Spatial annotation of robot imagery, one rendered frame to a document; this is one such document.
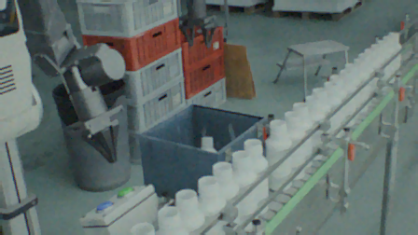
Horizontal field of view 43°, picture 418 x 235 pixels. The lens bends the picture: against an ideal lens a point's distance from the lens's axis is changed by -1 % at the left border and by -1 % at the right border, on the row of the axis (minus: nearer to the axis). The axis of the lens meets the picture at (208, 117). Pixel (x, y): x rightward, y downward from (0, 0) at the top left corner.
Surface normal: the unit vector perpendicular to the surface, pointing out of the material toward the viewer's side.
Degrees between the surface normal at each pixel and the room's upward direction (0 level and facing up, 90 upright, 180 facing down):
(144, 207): 70
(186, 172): 90
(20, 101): 90
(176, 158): 90
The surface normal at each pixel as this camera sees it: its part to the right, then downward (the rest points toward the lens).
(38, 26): -0.23, 0.55
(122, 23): -0.44, 0.36
